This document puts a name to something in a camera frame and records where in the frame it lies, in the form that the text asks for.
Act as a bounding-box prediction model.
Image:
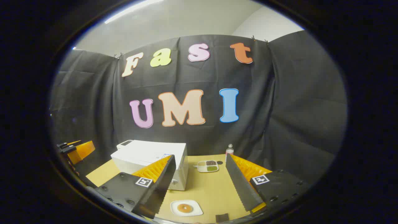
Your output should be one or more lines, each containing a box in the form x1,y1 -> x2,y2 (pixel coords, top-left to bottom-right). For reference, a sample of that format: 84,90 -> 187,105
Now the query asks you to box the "white divided tray with beans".
197,160 -> 219,173

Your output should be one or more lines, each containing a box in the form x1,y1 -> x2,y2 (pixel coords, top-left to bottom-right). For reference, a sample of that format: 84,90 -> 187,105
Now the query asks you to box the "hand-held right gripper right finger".
225,153 -> 311,217

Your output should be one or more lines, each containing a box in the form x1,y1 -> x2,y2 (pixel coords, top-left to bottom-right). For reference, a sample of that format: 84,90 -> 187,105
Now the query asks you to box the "white microwave oven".
110,140 -> 189,191

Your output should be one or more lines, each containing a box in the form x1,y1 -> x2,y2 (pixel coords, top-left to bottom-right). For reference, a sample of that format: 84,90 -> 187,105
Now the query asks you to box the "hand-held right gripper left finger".
95,155 -> 177,219

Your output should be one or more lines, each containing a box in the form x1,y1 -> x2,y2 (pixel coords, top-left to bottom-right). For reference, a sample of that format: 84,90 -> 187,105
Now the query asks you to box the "white square plate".
170,199 -> 204,217

